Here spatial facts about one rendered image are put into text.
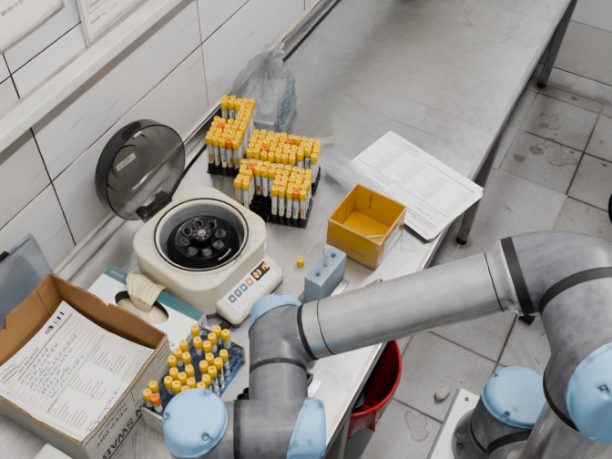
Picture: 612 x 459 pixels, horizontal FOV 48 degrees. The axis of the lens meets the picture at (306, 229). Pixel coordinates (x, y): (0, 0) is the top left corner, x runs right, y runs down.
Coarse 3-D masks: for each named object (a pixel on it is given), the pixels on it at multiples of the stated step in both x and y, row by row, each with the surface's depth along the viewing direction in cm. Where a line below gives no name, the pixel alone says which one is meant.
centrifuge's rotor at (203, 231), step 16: (192, 224) 149; (208, 224) 149; (224, 224) 149; (176, 240) 146; (192, 240) 147; (208, 240) 145; (224, 240) 146; (176, 256) 144; (192, 256) 143; (208, 256) 143; (224, 256) 144
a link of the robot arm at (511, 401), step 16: (512, 368) 113; (496, 384) 110; (512, 384) 110; (528, 384) 110; (480, 400) 114; (496, 400) 108; (512, 400) 108; (528, 400) 108; (544, 400) 108; (480, 416) 114; (496, 416) 108; (512, 416) 106; (528, 416) 106; (480, 432) 116; (496, 432) 109; (512, 432) 107; (528, 432) 106; (496, 448) 108
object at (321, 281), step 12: (336, 252) 146; (324, 264) 144; (336, 264) 144; (312, 276) 141; (324, 276) 142; (336, 276) 147; (312, 288) 142; (324, 288) 143; (336, 288) 151; (300, 300) 149; (312, 300) 146
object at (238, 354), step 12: (204, 336) 135; (240, 348) 134; (192, 360) 135; (204, 360) 132; (228, 360) 136; (240, 360) 139; (168, 372) 130; (216, 384) 129; (228, 384) 136; (168, 396) 127; (144, 408) 125; (156, 420) 126
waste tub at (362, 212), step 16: (352, 192) 158; (368, 192) 158; (336, 208) 153; (352, 208) 163; (368, 208) 162; (384, 208) 158; (400, 208) 155; (336, 224) 151; (352, 224) 162; (368, 224) 163; (384, 224) 162; (400, 224) 156; (336, 240) 155; (352, 240) 152; (368, 240) 148; (384, 240) 150; (352, 256) 156; (368, 256) 152; (384, 256) 157
